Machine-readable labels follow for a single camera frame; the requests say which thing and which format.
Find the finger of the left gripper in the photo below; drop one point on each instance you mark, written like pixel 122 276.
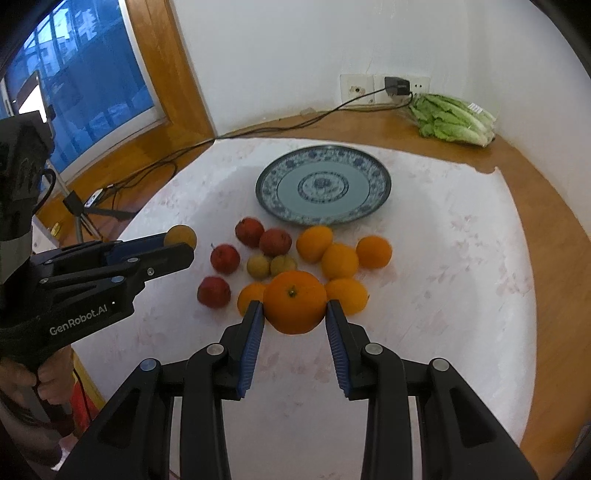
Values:
pixel 91 284
pixel 149 250

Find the white floral tablecloth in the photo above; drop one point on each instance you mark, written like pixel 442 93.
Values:
pixel 458 287

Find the blue white patterned plate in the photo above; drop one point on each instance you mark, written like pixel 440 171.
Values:
pixel 323 185

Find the bagged green lettuce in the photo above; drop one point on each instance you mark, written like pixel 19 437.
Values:
pixel 453 120

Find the small yellow-brown pear left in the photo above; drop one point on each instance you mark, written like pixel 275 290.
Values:
pixel 258 267

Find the small yellow-brown pear middle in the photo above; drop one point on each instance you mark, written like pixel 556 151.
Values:
pixel 281 264

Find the red apple back left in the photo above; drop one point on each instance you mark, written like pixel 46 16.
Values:
pixel 249 231

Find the black power adapter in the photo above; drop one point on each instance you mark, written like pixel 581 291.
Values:
pixel 397 86

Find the red apple back middle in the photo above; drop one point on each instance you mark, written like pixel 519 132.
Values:
pixel 275 242

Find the large orange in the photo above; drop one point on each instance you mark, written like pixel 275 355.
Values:
pixel 252 292

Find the white wall socket plate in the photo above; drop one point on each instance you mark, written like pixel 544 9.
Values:
pixel 367 90

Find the red apple front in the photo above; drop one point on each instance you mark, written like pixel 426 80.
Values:
pixel 213 292

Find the small white object on ledge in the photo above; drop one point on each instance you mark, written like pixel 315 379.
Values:
pixel 307 111

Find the person's left hand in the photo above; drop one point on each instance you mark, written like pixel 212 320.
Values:
pixel 54 379

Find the red apple with stem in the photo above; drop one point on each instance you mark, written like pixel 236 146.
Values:
pixel 225 259

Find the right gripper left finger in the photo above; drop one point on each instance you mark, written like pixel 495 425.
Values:
pixel 130 437

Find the small yellow-brown pear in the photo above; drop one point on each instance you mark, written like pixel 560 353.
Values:
pixel 281 264
pixel 258 267

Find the black tripod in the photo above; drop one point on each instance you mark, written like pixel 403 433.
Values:
pixel 81 214

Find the wooden window frame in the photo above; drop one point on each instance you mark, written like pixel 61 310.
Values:
pixel 129 115

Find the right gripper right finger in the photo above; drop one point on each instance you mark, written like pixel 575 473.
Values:
pixel 460 437

